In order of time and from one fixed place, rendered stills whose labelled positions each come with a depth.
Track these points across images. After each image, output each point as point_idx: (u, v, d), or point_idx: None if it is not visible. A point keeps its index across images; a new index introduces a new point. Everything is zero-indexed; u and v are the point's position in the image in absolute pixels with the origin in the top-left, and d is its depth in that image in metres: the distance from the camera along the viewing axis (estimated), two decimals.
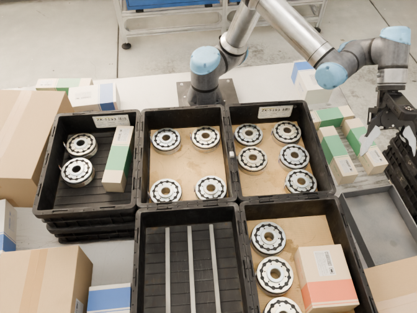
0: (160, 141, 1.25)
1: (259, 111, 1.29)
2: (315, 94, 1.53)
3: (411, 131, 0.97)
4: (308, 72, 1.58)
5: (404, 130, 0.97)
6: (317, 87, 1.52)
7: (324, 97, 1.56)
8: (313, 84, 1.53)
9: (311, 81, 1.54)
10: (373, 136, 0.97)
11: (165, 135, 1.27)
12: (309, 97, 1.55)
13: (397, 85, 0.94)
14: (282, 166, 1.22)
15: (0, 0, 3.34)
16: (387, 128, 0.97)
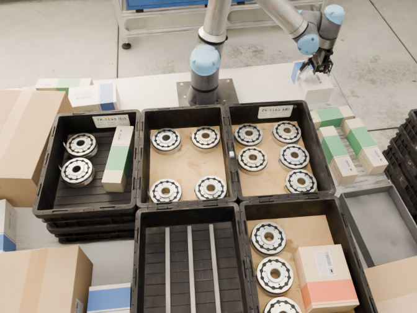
0: (160, 141, 1.25)
1: (259, 111, 1.29)
2: (315, 94, 1.53)
3: (303, 66, 1.53)
4: (308, 72, 1.58)
5: (307, 64, 1.53)
6: (317, 88, 1.52)
7: (324, 97, 1.56)
8: (312, 84, 1.53)
9: (311, 81, 1.54)
10: None
11: (165, 135, 1.27)
12: (309, 97, 1.55)
13: None
14: (282, 166, 1.22)
15: (0, 0, 3.34)
16: None
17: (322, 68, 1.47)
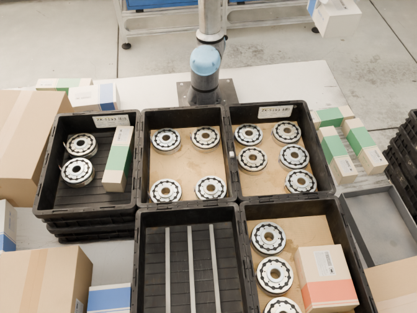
0: (160, 141, 1.25)
1: (259, 111, 1.29)
2: (339, 21, 1.25)
3: None
4: None
5: None
6: (342, 13, 1.23)
7: (350, 28, 1.28)
8: (336, 9, 1.25)
9: (334, 6, 1.26)
10: None
11: (165, 135, 1.27)
12: (331, 27, 1.27)
13: None
14: (282, 166, 1.22)
15: (0, 0, 3.34)
16: None
17: None
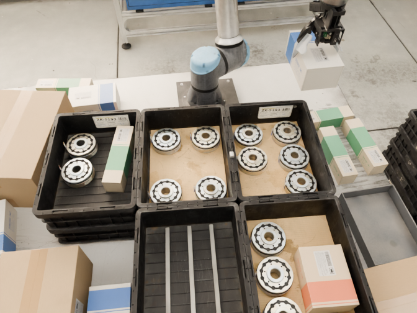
0: (160, 141, 1.25)
1: (259, 111, 1.29)
2: (319, 74, 1.09)
3: (302, 35, 1.09)
4: (308, 46, 1.14)
5: (308, 33, 1.09)
6: (321, 66, 1.08)
7: (331, 80, 1.12)
8: (314, 60, 1.09)
9: (313, 56, 1.10)
10: None
11: (165, 135, 1.27)
12: (310, 80, 1.11)
13: None
14: (282, 166, 1.22)
15: (0, 0, 3.34)
16: None
17: (329, 36, 1.03)
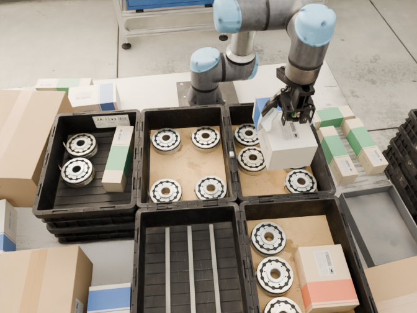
0: (160, 141, 1.25)
1: None
2: (287, 154, 0.91)
3: (267, 108, 0.91)
4: (277, 117, 0.95)
5: None
6: (290, 146, 0.89)
7: (303, 159, 0.94)
8: (282, 138, 0.91)
9: (280, 132, 0.92)
10: None
11: (165, 135, 1.27)
12: (278, 160, 0.93)
13: None
14: None
15: (0, 0, 3.34)
16: None
17: (298, 114, 0.85)
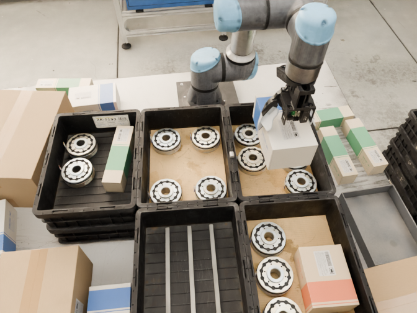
0: (160, 141, 1.25)
1: None
2: (287, 154, 0.91)
3: (267, 107, 0.91)
4: (277, 116, 0.95)
5: None
6: (290, 145, 0.89)
7: (303, 159, 0.94)
8: (282, 137, 0.91)
9: (280, 131, 0.92)
10: None
11: (165, 135, 1.27)
12: (278, 159, 0.92)
13: None
14: None
15: (0, 0, 3.34)
16: None
17: (298, 113, 0.85)
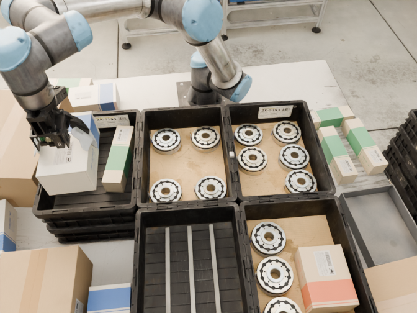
0: (160, 141, 1.25)
1: (259, 111, 1.29)
2: (58, 180, 0.86)
3: None
4: None
5: None
6: (56, 171, 0.84)
7: (82, 184, 0.89)
8: (53, 162, 0.86)
9: (53, 156, 0.87)
10: None
11: (165, 135, 1.27)
12: (52, 185, 0.88)
13: None
14: (282, 166, 1.22)
15: (0, 0, 3.34)
16: None
17: (52, 138, 0.80)
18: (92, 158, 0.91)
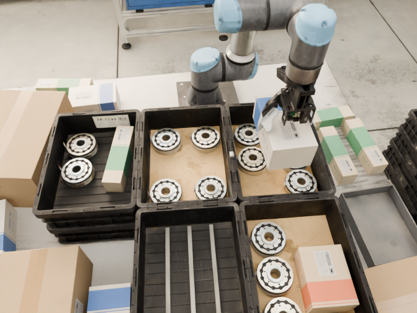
0: (160, 141, 1.25)
1: None
2: (288, 154, 0.91)
3: (268, 107, 0.91)
4: (277, 117, 0.95)
5: None
6: (290, 146, 0.89)
7: (304, 159, 0.94)
8: (283, 138, 0.91)
9: (280, 132, 0.92)
10: None
11: (165, 135, 1.27)
12: (278, 160, 0.93)
13: None
14: None
15: (0, 0, 3.34)
16: None
17: (298, 113, 0.85)
18: None
